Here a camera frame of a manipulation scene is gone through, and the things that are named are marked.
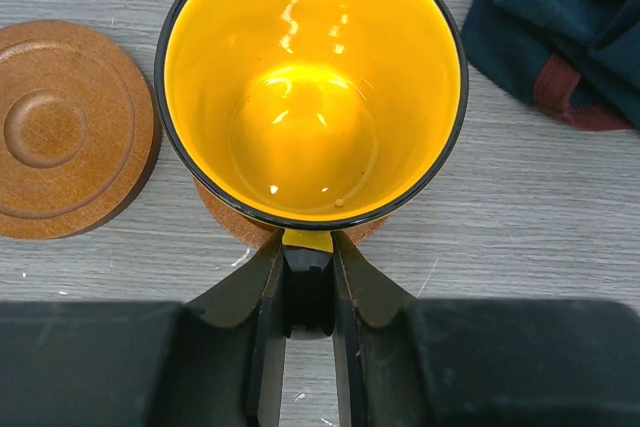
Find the dark blue folded cloth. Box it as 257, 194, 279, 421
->
462, 0, 639, 131

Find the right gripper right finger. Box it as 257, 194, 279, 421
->
333, 232, 639, 426

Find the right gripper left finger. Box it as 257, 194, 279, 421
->
1, 234, 285, 426

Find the yellow cup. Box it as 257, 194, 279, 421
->
154, 0, 469, 336

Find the wooden coaster back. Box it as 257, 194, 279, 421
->
1, 20, 162, 240

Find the wooden coaster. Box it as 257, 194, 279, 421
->
1, 20, 162, 240
194, 179, 386, 250

